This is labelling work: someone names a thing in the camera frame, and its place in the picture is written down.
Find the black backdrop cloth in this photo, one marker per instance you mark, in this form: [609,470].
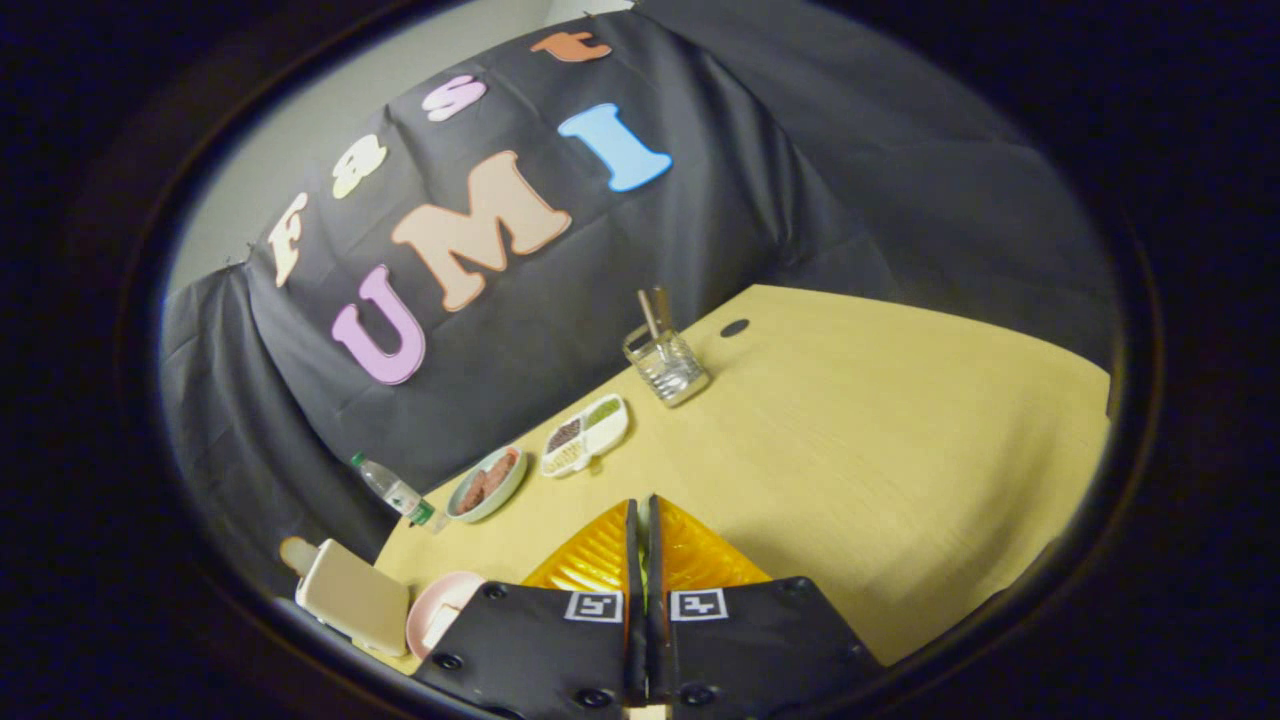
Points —
[560,260]

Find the wooden chopsticks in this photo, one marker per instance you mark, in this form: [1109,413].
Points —
[655,315]

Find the clear glass cup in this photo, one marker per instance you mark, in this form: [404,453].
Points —
[668,366]

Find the cream rectangular appliance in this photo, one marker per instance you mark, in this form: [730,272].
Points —
[352,596]

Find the clear plastic water bottle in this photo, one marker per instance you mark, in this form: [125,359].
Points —
[397,492]

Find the brown food pieces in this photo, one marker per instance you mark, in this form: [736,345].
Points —
[484,483]

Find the pink bowl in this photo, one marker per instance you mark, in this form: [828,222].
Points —
[440,612]

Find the pale green plate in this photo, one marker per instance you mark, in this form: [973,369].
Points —
[487,484]

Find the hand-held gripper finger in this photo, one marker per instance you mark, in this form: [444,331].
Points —
[654,560]
[633,560]

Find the white divided snack dish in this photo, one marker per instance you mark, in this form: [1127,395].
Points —
[585,434]

